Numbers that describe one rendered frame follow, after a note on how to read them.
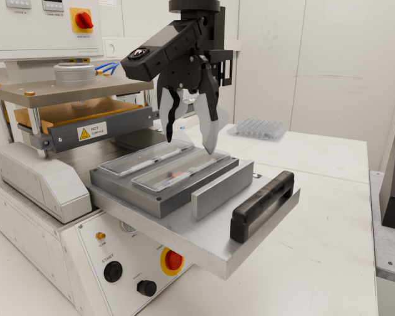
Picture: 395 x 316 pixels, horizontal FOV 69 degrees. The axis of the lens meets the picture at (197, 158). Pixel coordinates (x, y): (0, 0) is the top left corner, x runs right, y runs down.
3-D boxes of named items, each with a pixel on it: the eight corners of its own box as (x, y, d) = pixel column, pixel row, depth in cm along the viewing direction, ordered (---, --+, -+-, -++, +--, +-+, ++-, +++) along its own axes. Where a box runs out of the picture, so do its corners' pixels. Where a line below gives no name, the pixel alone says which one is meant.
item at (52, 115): (17, 128, 61) (6, 83, 58) (106, 110, 77) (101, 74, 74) (57, 145, 51) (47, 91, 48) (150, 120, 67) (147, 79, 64)
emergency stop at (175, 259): (167, 273, 56) (160, 255, 56) (180, 262, 59) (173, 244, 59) (172, 274, 55) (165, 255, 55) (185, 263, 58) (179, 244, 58)
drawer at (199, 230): (83, 202, 50) (76, 160, 47) (171, 163, 66) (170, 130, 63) (225, 287, 33) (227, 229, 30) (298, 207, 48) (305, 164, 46)
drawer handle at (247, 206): (229, 237, 35) (230, 209, 33) (280, 191, 46) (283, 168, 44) (243, 244, 34) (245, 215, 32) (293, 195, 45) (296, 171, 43)
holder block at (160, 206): (91, 184, 48) (88, 169, 47) (173, 151, 62) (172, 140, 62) (160, 219, 38) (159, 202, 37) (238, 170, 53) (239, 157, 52)
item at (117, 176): (119, 187, 44) (118, 175, 43) (98, 177, 47) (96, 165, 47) (195, 153, 58) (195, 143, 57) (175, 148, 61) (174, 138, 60)
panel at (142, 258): (115, 330, 47) (73, 225, 45) (221, 239, 68) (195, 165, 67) (122, 333, 45) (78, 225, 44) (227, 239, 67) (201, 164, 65)
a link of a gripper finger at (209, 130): (242, 143, 45) (228, 85, 44) (221, 154, 41) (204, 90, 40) (227, 146, 47) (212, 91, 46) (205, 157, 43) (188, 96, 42)
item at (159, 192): (157, 205, 39) (156, 191, 38) (131, 193, 43) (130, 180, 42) (231, 164, 53) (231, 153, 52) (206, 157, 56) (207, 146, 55)
